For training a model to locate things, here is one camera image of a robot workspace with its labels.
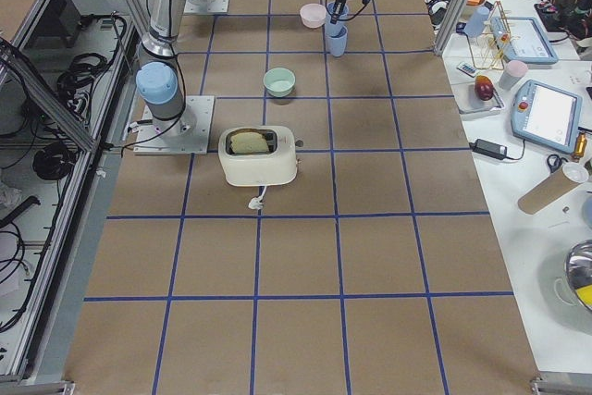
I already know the pink bowl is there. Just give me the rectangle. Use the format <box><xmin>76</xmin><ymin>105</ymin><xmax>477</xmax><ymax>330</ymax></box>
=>
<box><xmin>299</xmin><ymin>3</ymin><xmax>327</xmax><ymax>29</ymax></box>

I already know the green bowl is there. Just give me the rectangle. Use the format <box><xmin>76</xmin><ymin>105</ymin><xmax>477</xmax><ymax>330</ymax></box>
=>
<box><xmin>263</xmin><ymin>68</ymin><xmax>296</xmax><ymax>98</ymax></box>

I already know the blue cup on rack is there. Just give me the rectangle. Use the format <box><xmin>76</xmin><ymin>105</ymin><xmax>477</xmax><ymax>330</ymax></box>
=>
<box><xmin>463</xmin><ymin>6</ymin><xmax>489</xmax><ymax>38</ymax></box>

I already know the white remote control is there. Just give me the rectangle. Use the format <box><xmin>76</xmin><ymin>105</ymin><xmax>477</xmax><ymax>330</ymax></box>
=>
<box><xmin>456</xmin><ymin>62</ymin><xmax>478</xmax><ymax>78</ymax></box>

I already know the metal tray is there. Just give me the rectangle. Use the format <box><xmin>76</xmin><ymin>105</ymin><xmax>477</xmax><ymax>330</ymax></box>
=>
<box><xmin>452</xmin><ymin>83</ymin><xmax>505</xmax><ymax>119</ymax></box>

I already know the mango fruit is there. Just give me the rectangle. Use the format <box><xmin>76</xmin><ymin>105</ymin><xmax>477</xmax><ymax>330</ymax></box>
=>
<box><xmin>475</xmin><ymin>75</ymin><xmax>495</xmax><ymax>101</ymax></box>

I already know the bread slice in toaster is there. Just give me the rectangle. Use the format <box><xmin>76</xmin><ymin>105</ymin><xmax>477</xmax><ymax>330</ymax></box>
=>
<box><xmin>229</xmin><ymin>131</ymin><xmax>269</xmax><ymax>154</ymax></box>

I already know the cream toaster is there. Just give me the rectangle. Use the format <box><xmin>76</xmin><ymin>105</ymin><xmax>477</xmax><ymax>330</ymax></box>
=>
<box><xmin>218</xmin><ymin>126</ymin><xmax>297</xmax><ymax>187</ymax></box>

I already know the teach pendant far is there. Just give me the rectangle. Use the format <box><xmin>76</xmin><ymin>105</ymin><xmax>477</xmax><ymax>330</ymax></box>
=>
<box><xmin>505</xmin><ymin>17</ymin><xmax>559</xmax><ymax>65</ymax></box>

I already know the teach pendant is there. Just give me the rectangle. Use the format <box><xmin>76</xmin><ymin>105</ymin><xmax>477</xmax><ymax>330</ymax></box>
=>
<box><xmin>505</xmin><ymin>17</ymin><xmax>559</xmax><ymax>65</ymax></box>
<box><xmin>511</xmin><ymin>80</ymin><xmax>582</xmax><ymax>154</ymax></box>

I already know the grey cup on desk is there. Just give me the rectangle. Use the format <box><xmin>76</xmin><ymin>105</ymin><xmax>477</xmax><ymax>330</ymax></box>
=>
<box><xmin>498</xmin><ymin>60</ymin><xmax>528</xmax><ymax>91</ymax></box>

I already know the black power adapter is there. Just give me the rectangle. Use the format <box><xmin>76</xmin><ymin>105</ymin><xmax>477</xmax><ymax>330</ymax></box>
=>
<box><xmin>469</xmin><ymin>139</ymin><xmax>507</xmax><ymax>160</ymax></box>

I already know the teach pendant near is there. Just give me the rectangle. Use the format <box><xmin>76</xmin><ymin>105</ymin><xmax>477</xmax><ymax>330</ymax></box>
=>
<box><xmin>511</xmin><ymin>80</ymin><xmax>582</xmax><ymax>154</ymax></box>

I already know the cardboard tube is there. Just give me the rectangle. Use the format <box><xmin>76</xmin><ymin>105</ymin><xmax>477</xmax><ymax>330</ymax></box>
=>
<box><xmin>517</xmin><ymin>162</ymin><xmax>589</xmax><ymax>215</ymax></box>

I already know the metal bowl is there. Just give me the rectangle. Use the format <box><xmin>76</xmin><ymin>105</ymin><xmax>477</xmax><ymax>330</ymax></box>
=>
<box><xmin>553</xmin><ymin>240</ymin><xmax>591</xmax><ymax>312</ymax></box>

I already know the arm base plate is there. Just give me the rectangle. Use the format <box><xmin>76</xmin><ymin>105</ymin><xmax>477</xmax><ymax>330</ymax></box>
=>
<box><xmin>184</xmin><ymin>0</ymin><xmax>229</xmax><ymax>15</ymax></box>
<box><xmin>132</xmin><ymin>95</ymin><xmax>215</xmax><ymax>155</ymax></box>

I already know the gold wire rack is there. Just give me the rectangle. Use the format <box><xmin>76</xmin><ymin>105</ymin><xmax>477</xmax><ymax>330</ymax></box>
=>
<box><xmin>475</xmin><ymin>0</ymin><xmax>512</xmax><ymax>71</ymax></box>

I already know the toaster white plug cable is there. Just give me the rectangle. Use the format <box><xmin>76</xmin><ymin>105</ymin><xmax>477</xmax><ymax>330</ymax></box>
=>
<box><xmin>248</xmin><ymin>184</ymin><xmax>268</xmax><ymax>211</ymax></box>

